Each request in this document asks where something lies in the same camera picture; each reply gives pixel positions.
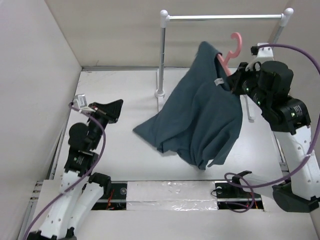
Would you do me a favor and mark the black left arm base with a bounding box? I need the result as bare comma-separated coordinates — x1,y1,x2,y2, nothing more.
92,181,128,211

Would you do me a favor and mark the pink plastic hanger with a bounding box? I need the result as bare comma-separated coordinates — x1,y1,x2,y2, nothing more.
216,32,243,77

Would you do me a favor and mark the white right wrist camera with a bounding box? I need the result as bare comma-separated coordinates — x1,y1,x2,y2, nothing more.
245,43,274,72

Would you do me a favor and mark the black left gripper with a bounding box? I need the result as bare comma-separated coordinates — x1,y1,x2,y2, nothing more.
85,98,123,150

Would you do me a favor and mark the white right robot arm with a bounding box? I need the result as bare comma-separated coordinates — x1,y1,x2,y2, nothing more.
227,60,320,213

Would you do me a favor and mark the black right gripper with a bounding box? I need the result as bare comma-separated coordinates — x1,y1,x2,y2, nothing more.
227,60,271,109

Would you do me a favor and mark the blue t shirt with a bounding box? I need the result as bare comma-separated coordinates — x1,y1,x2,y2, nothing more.
132,41,244,171

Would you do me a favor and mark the white metal clothes rack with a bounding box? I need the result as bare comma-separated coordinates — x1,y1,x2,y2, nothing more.
155,8,294,120

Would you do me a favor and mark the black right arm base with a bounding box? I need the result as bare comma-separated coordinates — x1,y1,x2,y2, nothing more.
210,170,264,213

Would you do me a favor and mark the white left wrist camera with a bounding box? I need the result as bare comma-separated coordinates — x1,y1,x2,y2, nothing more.
69,94,92,113

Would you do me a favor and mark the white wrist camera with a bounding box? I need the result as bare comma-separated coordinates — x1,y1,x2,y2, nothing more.
245,43,274,72
69,94,92,113

